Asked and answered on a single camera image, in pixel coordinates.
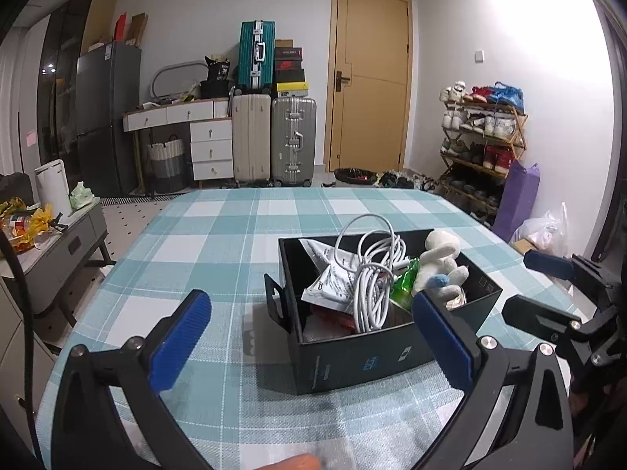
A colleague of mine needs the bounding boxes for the white plush toy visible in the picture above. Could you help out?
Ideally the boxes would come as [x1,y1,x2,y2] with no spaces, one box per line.
[411,229,470,311]

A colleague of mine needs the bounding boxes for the green snack packet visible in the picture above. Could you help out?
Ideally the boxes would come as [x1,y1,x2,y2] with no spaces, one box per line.
[390,259,420,313]

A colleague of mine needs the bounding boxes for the white cable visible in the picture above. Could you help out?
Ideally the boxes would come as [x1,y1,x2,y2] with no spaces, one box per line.
[332,213,410,333]

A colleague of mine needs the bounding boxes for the red white printed packet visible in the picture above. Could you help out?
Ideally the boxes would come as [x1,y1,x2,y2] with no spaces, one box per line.
[310,304,356,332]

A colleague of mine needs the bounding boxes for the silver printed pouch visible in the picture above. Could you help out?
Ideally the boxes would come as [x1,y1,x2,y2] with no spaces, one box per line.
[300,239,362,315]

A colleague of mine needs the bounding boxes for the person's hand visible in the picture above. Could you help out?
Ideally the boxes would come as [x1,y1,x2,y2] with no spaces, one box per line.
[258,453,321,470]

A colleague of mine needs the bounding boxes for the white plastic bag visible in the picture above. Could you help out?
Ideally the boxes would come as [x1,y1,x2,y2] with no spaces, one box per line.
[510,202,569,257]

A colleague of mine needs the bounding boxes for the cardboard box on floor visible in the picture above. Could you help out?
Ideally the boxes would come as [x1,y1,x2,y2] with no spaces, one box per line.
[510,239,537,256]

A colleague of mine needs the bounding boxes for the purple bag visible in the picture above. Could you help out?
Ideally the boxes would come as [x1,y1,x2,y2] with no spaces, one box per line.
[492,161,541,242]

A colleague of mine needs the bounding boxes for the grey side cabinet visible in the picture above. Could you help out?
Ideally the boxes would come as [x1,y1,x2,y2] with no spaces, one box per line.
[18,197,116,327]

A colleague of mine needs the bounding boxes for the shoe rack with shoes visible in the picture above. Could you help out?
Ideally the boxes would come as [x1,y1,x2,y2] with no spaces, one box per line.
[439,81,528,225]

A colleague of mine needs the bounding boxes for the teal checked tablecloth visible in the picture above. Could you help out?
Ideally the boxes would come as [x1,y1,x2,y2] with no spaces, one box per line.
[36,186,587,470]

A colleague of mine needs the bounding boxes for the black cardboard box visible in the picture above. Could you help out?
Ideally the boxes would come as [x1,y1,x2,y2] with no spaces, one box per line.
[263,227,505,396]

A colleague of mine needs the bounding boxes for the yellow plastic bag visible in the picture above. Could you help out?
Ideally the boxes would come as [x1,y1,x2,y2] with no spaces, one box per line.
[1,197,53,253]

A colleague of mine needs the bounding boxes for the white air purifier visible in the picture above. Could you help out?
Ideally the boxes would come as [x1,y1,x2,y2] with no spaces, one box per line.
[34,159,72,222]

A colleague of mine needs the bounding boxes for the laundry basket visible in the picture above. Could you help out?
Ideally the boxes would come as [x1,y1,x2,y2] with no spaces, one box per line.
[148,135,188,194]

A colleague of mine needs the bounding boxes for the white drawer desk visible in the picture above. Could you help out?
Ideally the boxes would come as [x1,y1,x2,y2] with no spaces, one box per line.
[123,98,234,184]

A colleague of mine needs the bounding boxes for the wooden door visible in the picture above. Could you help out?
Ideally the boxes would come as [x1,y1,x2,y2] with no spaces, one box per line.
[323,0,413,172]

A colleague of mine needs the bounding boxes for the beige suitcase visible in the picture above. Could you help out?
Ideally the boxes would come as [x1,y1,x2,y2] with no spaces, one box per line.
[232,94,271,183]

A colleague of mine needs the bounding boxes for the dark refrigerator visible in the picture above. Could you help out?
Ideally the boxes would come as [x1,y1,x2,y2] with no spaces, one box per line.
[76,42,141,197]

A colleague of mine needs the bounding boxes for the oval mirror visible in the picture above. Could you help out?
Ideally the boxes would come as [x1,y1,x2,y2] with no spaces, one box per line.
[149,61,207,102]

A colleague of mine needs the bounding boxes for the silver suitcase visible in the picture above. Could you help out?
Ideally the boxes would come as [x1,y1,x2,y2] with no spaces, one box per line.
[270,97,317,187]

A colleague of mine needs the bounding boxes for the stacked shoe boxes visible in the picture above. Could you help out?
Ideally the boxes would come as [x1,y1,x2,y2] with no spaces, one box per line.
[273,39,309,98]

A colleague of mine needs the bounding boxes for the green suitcase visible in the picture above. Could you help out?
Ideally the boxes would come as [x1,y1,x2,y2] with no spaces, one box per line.
[236,20,275,94]

